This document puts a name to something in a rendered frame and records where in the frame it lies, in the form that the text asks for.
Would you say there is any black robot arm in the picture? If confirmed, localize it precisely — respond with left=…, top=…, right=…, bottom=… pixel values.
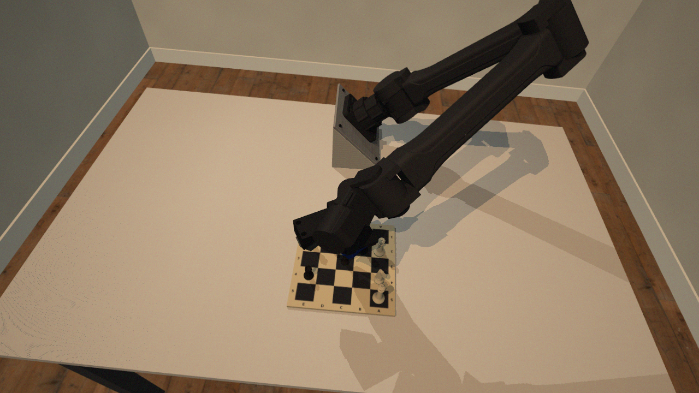
left=293, top=0, right=589, bottom=254

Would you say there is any black and cream chessboard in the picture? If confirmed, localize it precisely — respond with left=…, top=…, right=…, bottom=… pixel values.
left=287, top=223, right=395, bottom=317

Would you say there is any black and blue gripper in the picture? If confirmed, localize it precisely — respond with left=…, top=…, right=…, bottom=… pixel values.
left=342, top=226, right=377, bottom=259

